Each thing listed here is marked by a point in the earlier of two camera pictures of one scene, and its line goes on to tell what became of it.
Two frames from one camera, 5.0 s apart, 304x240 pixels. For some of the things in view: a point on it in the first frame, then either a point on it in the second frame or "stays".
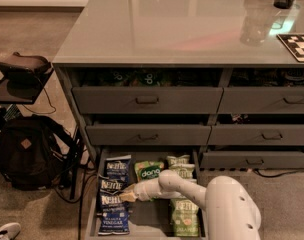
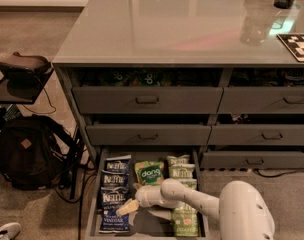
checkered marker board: x=300 y=45 stays
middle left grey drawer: x=145 y=134 stays
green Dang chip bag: x=146 y=170 stays
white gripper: x=141 y=193 → x=146 y=197
